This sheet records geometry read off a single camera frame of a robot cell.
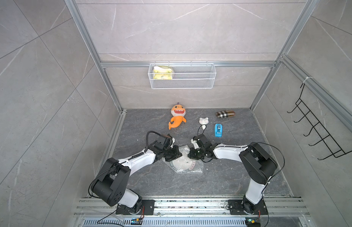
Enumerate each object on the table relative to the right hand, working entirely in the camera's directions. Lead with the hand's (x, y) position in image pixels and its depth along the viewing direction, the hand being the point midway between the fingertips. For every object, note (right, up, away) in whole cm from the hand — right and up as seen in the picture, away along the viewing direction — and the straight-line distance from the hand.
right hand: (188, 156), depth 92 cm
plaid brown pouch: (+32, +29, +21) cm, 48 cm away
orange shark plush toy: (-7, +30, +16) cm, 35 cm away
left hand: (-3, +4, -7) cm, 9 cm away
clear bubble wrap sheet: (+6, -6, -7) cm, 11 cm away
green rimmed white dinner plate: (-3, -4, -5) cm, 7 cm away
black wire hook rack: (+61, +11, -33) cm, 70 cm away
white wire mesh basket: (-4, +57, +8) cm, 57 cm away
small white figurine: (+13, +23, +15) cm, 31 cm away
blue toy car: (+24, +16, +12) cm, 31 cm away
